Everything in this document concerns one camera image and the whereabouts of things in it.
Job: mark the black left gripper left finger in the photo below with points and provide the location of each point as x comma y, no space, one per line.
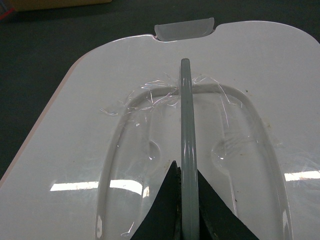
164,219

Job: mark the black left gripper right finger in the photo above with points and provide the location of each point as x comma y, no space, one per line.
216,220

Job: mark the white box lid grey handle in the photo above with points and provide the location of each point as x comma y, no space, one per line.
92,165

